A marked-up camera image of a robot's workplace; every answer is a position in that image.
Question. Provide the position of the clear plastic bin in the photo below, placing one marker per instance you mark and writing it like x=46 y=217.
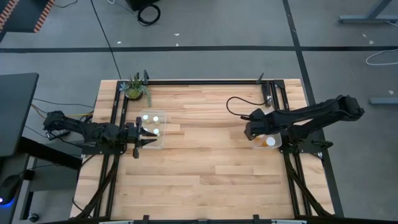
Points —
x=161 y=141
x=278 y=144

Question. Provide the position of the grey desk leg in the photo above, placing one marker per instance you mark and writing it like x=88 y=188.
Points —
x=367 y=19

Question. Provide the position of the black desk crossbar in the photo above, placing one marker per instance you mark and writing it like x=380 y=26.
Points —
x=46 y=152

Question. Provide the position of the black box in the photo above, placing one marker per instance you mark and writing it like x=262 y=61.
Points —
x=140 y=3

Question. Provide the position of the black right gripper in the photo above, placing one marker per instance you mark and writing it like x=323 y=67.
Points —
x=258 y=123

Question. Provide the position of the black desk top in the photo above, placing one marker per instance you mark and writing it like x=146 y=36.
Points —
x=15 y=115

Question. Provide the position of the grey floor bar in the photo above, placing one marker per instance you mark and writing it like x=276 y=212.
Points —
x=384 y=100

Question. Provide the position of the succulent plant in black pot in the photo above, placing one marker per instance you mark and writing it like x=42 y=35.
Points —
x=134 y=91

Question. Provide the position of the black caster wheel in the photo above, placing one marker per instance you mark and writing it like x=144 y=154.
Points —
x=33 y=217

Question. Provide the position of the orange pill bottle white cap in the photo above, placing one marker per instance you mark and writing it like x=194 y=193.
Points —
x=270 y=141
x=258 y=142

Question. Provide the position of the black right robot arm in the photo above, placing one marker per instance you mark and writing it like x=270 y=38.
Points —
x=311 y=115

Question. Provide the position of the black clamp device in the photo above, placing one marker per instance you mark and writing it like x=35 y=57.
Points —
x=268 y=93

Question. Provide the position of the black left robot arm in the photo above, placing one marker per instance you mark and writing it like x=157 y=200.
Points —
x=93 y=132

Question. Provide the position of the black mat with orange stripes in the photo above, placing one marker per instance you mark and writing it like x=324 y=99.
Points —
x=21 y=15

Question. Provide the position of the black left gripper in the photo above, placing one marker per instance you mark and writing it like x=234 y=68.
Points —
x=133 y=135

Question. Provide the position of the silver light bar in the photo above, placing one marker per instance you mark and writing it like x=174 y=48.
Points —
x=289 y=222
x=116 y=222

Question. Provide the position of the black computer mouse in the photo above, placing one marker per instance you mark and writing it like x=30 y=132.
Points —
x=9 y=186

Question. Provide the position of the black aluminium table frame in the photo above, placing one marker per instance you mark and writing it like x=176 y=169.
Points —
x=199 y=82

